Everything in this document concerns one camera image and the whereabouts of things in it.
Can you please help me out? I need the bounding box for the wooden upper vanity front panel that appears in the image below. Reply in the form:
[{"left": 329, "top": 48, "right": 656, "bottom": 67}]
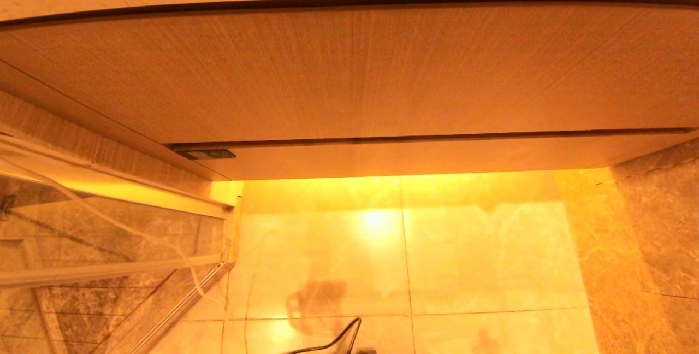
[{"left": 0, "top": 2, "right": 699, "bottom": 150}]

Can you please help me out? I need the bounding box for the thin black looped cable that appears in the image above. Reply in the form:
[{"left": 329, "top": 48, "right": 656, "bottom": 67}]
[{"left": 281, "top": 317, "right": 362, "bottom": 354}]

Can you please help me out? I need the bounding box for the thin white cable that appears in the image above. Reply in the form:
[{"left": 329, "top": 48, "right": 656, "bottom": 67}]
[{"left": 0, "top": 155, "right": 224, "bottom": 306}]

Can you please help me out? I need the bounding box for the glass shower screen pale frame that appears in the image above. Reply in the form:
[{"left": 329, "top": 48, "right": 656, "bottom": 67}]
[{"left": 0, "top": 133, "right": 241, "bottom": 354}]

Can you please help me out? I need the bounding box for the small black sensor switch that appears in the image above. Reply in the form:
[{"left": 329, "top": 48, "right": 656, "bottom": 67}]
[{"left": 176, "top": 149, "right": 236, "bottom": 160}]

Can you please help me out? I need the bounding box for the wooden vanity side panel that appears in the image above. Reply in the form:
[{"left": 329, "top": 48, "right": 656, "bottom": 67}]
[{"left": 0, "top": 61, "right": 233, "bottom": 197}]

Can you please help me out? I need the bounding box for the wooden vanity drawer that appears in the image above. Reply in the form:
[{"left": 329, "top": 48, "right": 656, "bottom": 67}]
[{"left": 172, "top": 129, "right": 699, "bottom": 181}]

